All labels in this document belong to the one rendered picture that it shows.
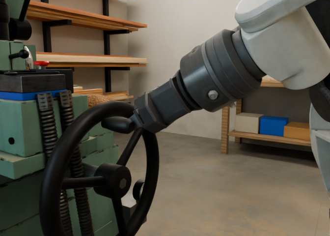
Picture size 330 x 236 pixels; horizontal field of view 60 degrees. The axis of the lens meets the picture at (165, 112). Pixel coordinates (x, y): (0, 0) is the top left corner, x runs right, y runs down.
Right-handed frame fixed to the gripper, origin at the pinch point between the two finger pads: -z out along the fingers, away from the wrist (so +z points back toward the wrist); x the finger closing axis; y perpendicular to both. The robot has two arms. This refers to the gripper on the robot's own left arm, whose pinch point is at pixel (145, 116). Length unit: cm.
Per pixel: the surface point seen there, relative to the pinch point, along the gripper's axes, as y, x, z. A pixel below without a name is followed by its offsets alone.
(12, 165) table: 4.0, -12.4, -17.5
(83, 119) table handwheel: 4.4, -5.7, -6.0
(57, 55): 96, 178, -185
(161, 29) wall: 94, 354, -151
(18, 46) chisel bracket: 28.1, 7.6, -25.7
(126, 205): -19.5, 19.5, -36.1
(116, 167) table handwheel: -5.1, -1.0, -10.2
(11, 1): 49, 24, -38
